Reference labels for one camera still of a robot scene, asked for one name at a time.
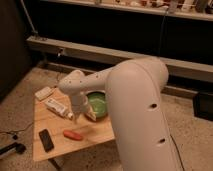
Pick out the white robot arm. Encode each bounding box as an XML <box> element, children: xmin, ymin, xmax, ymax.
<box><xmin>59</xmin><ymin>57</ymin><xmax>182</xmax><ymax>171</ymax></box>

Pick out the long shelf ledge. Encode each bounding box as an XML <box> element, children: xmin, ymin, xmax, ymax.
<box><xmin>27</xmin><ymin>36</ymin><xmax>213</xmax><ymax>83</ymax></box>

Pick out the wooden table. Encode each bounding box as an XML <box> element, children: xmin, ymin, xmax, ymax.
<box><xmin>32</xmin><ymin>86</ymin><xmax>116</xmax><ymax>171</ymax></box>

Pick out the green ceramic bowl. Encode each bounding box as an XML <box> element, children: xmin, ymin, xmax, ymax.
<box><xmin>87</xmin><ymin>92</ymin><xmax>107</xmax><ymax>122</ymax></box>

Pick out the black object on floor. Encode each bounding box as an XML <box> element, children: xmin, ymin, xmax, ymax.
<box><xmin>0</xmin><ymin>142</ymin><xmax>26</xmax><ymax>155</ymax></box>

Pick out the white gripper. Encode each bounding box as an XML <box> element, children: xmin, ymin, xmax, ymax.
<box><xmin>70</xmin><ymin>93</ymin><xmax>96</xmax><ymax>124</ymax></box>

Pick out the metal pole stand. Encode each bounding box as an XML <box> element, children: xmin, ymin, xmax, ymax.
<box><xmin>20</xmin><ymin>0</ymin><xmax>46</xmax><ymax>41</ymax></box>

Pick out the black floor cable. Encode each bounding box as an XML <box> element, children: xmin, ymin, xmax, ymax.
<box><xmin>0</xmin><ymin>121</ymin><xmax>35</xmax><ymax>140</ymax></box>

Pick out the white tube with cap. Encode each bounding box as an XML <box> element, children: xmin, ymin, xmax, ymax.
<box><xmin>45</xmin><ymin>98</ymin><xmax>73</xmax><ymax>119</ymax></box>

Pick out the hanging black power cable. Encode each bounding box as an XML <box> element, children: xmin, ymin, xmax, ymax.
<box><xmin>157</xmin><ymin>7</ymin><xmax>170</xmax><ymax>58</ymax></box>

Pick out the orange carrot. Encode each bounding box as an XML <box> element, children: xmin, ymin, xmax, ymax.
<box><xmin>63</xmin><ymin>130</ymin><xmax>83</xmax><ymax>141</ymax></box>

